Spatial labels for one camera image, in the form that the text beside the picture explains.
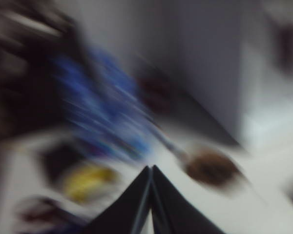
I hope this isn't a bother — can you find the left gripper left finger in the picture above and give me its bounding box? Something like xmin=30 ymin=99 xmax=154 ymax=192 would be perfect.
xmin=86 ymin=165 xmax=152 ymax=234

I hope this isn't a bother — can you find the yellow round object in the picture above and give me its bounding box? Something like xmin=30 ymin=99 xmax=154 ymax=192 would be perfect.
xmin=63 ymin=165 xmax=118 ymax=203

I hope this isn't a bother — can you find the clear plastic water bottle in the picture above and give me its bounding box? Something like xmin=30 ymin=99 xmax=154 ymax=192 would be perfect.
xmin=87 ymin=48 xmax=153 ymax=160

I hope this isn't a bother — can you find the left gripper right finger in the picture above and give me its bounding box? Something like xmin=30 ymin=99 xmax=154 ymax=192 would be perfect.
xmin=150 ymin=164 xmax=226 ymax=234

